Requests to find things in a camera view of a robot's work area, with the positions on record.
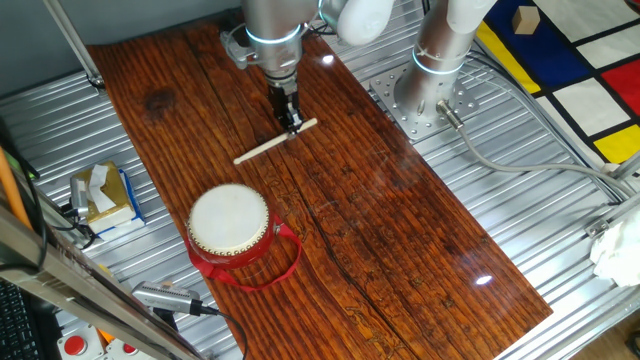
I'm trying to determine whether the red emergency stop button box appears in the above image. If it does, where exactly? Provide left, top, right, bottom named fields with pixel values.
left=56, top=324, right=107, bottom=360
left=102, top=338, right=151, bottom=360

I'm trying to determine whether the thin metal pole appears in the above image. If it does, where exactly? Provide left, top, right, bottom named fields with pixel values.
left=42, top=0, right=106, bottom=91

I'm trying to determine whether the gold tissue box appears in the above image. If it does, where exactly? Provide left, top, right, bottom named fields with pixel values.
left=69, top=160, right=146, bottom=241

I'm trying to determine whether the pale wooden drumstick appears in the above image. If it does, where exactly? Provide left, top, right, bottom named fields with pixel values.
left=233, top=117, right=319, bottom=166

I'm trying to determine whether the black hanging cable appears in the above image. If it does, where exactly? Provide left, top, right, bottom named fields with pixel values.
left=0, top=119, right=49, bottom=274

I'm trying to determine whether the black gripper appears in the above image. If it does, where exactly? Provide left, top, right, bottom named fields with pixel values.
left=267, top=83, right=305, bottom=139

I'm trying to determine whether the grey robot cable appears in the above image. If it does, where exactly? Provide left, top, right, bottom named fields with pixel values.
left=435, top=99, right=636, bottom=199

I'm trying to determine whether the red drum white head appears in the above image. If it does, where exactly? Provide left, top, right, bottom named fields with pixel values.
left=185, top=183, right=277, bottom=271

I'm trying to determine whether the small silver camera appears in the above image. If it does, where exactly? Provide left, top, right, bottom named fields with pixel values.
left=68, top=175, right=91, bottom=219

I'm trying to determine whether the aluminium profile rail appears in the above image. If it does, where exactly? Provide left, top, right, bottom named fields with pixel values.
left=607, top=149, right=640, bottom=181

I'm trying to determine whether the silver camera with cable plug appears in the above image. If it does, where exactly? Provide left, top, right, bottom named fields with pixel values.
left=130, top=280, right=204, bottom=317

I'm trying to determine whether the colourful Mondrian pattern cloth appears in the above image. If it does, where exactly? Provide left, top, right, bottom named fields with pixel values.
left=474, top=0, right=640, bottom=166

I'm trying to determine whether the white crumpled cloth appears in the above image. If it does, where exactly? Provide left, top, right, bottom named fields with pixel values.
left=589, top=209, right=640, bottom=289

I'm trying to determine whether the black camera cable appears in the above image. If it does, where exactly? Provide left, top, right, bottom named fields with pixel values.
left=199, top=304, right=250, bottom=360

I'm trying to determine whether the orange pole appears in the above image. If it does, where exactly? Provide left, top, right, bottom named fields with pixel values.
left=0, top=147, right=34, bottom=231

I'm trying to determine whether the small metal corner bracket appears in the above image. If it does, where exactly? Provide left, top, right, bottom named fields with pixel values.
left=584, top=217, right=611, bottom=239

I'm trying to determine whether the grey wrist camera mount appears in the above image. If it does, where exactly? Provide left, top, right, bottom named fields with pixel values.
left=219, top=22, right=259, bottom=70

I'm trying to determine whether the black keyboard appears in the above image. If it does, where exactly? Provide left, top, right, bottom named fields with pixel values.
left=0, top=279, right=44, bottom=360

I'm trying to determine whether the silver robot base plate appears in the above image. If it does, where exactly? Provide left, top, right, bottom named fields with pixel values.
left=369, top=62, right=480, bottom=141

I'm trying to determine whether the brown wooden board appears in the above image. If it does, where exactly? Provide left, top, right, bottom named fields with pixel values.
left=87, top=4, right=554, bottom=360

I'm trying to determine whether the small wooden cube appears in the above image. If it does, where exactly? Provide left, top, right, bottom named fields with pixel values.
left=511, top=5, right=542, bottom=36

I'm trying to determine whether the aluminium frame bar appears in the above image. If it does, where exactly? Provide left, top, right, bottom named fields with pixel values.
left=0, top=199, right=206, bottom=360

